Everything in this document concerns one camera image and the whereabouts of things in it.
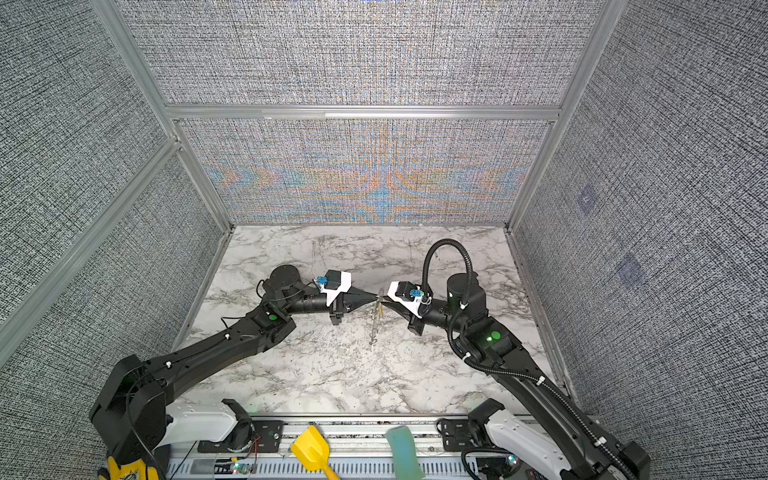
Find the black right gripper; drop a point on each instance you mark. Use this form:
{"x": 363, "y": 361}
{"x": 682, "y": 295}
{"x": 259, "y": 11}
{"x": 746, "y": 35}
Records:
{"x": 417, "y": 324}

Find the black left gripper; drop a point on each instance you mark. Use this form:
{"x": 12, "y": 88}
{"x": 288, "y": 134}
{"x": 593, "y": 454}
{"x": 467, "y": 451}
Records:
{"x": 352, "y": 300}

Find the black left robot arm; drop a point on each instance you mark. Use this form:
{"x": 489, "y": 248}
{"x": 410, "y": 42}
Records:
{"x": 130, "y": 413}

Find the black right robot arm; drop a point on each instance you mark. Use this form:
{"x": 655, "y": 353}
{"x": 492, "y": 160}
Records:
{"x": 568, "y": 444}

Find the teal green sponge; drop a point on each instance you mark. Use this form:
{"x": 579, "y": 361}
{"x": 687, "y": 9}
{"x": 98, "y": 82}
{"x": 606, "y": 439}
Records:
{"x": 404, "y": 454}

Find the yellow plastic scoop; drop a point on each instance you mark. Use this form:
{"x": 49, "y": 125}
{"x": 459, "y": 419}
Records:
{"x": 313, "y": 451}

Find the yellow black work glove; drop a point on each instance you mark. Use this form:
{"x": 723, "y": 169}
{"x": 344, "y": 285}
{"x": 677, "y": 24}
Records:
{"x": 137, "y": 470}

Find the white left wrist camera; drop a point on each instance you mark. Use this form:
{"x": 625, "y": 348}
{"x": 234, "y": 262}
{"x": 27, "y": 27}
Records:
{"x": 333, "y": 283}

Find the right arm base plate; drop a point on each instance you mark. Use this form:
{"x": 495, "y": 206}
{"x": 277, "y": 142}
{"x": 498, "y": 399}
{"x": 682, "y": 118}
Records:
{"x": 459, "y": 434}

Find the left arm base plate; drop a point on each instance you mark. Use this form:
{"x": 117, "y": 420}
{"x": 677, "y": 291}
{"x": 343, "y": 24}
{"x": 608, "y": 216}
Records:
{"x": 262, "y": 436}

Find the aluminium horizontal frame bar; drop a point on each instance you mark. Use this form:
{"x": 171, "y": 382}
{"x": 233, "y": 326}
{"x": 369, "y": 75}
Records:
{"x": 361, "y": 112}

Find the aluminium corner frame post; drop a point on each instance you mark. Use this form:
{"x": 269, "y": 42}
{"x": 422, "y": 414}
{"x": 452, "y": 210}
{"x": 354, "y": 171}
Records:
{"x": 114, "y": 23}

